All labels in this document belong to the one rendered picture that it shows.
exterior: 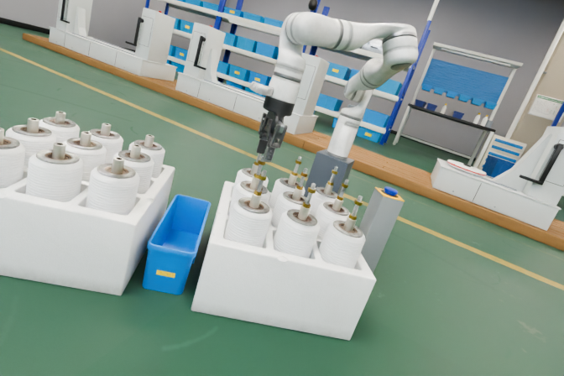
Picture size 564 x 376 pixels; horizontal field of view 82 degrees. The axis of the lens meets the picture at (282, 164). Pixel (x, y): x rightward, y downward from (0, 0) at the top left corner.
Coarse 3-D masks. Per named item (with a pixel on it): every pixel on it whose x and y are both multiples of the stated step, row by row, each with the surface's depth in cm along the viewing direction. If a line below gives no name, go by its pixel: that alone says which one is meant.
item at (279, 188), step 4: (276, 180) 99; (276, 184) 97; (280, 184) 96; (276, 188) 97; (280, 188) 96; (284, 188) 95; (288, 188) 95; (292, 188) 96; (304, 188) 100; (272, 192) 100; (276, 192) 97; (280, 192) 96; (304, 192) 98; (272, 196) 99; (276, 196) 97; (272, 200) 98; (276, 200) 97; (272, 204) 98
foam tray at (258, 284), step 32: (224, 192) 96; (224, 224) 77; (224, 256) 69; (256, 256) 70; (288, 256) 72; (320, 256) 77; (224, 288) 72; (256, 288) 72; (288, 288) 73; (320, 288) 74; (352, 288) 74; (256, 320) 75; (288, 320) 76; (320, 320) 76; (352, 320) 77
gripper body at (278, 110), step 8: (264, 104) 79; (272, 104) 77; (280, 104) 77; (288, 104) 77; (272, 112) 80; (280, 112) 77; (288, 112) 78; (272, 120) 79; (280, 120) 78; (272, 128) 79
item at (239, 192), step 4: (236, 188) 84; (240, 188) 83; (236, 192) 84; (240, 192) 83; (244, 192) 82; (248, 192) 82; (268, 192) 86; (232, 196) 86; (236, 196) 84; (240, 196) 83; (244, 196) 82; (248, 196) 82; (264, 196) 84; (268, 196) 85; (232, 200) 85; (236, 200) 84; (264, 200) 84; (268, 200) 85; (228, 212) 87
